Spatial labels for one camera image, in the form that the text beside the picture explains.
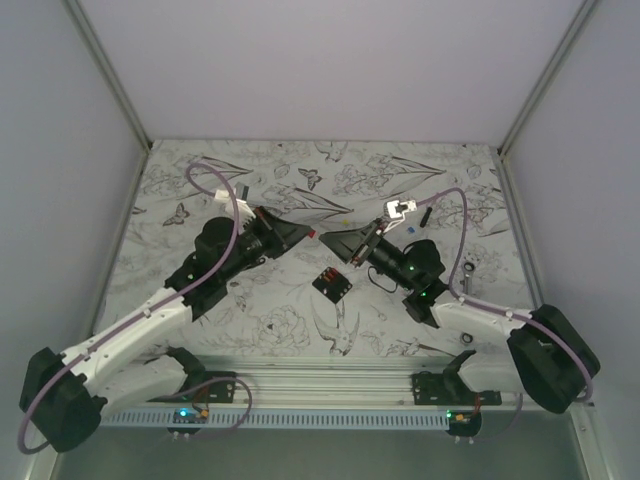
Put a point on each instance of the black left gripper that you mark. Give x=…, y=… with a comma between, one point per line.
x=280, y=234

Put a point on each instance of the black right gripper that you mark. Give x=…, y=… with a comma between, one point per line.
x=355, y=244

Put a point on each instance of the black fuse box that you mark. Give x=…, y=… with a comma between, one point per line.
x=332, y=284

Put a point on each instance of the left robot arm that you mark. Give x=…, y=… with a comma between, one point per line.
x=66, y=395

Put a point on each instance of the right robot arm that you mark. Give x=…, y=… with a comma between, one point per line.
x=537, y=353

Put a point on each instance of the silver ratchet wrench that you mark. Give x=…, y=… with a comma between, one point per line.
x=468, y=270

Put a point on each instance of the left controller board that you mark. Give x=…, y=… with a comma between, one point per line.
x=187, y=422

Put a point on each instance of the controller board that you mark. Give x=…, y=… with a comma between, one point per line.
x=187, y=422
x=464, y=425

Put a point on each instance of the right controller board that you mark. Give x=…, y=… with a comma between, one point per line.
x=464, y=425

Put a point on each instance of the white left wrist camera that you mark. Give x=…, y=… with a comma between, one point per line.
x=234, y=206

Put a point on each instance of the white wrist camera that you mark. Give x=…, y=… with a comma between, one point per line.
x=234, y=206
x=395, y=212

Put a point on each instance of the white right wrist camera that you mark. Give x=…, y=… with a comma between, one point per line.
x=395, y=212

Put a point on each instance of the black handled screwdriver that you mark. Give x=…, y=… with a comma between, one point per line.
x=425, y=218

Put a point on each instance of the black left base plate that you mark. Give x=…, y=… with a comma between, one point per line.
x=217, y=387

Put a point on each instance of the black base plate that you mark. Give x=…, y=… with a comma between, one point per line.
x=217, y=387
x=439, y=389

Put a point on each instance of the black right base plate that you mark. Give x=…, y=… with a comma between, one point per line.
x=439, y=389

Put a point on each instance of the slotted cable duct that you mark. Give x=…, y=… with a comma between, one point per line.
x=316, y=419

